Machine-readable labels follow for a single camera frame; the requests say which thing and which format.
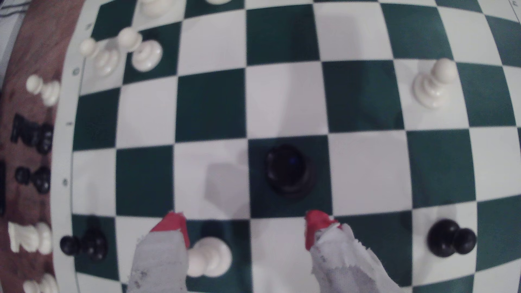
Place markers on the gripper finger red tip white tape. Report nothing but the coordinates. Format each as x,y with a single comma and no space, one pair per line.
342,264
158,260

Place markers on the large black chess piece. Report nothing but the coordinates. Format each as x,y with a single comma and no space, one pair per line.
289,169

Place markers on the black chess pawn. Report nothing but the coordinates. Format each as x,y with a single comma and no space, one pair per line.
40,180
443,238
93,244

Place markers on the green white chess board mat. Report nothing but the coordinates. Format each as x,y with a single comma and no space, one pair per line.
366,171

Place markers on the white chess rook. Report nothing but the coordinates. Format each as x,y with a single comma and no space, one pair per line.
28,238

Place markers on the white sheet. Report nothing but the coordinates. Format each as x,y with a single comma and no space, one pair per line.
6,40

